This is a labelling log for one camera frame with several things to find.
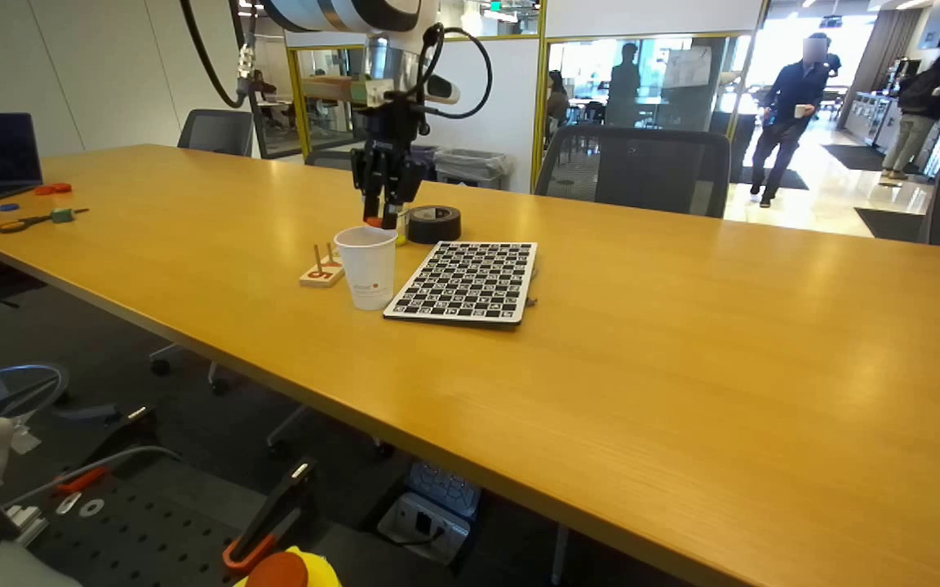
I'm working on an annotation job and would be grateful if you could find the black white checkerboard plate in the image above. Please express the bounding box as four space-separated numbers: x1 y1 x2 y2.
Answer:
387 242 540 328

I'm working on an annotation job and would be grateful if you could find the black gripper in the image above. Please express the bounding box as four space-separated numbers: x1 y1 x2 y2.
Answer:
354 93 435 230

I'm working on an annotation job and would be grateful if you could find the yellow red emergency stop button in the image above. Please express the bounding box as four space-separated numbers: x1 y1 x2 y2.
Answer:
237 549 342 587

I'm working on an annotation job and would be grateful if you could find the floor power box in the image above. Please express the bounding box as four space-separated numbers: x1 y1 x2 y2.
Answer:
375 466 480 566

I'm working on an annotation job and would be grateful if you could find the walking person in dark clothes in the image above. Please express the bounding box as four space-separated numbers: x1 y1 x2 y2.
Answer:
751 34 832 205

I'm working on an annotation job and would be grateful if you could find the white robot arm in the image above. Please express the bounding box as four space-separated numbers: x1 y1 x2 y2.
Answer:
265 0 429 230

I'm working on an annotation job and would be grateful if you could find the grey office chair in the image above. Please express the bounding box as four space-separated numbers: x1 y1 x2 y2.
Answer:
537 128 733 218
181 107 253 156

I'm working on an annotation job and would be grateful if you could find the orange toy piece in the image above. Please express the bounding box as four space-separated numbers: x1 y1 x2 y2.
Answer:
33 183 71 196

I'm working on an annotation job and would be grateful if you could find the black roll of tape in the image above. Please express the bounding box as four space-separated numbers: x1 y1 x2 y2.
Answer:
405 205 461 244

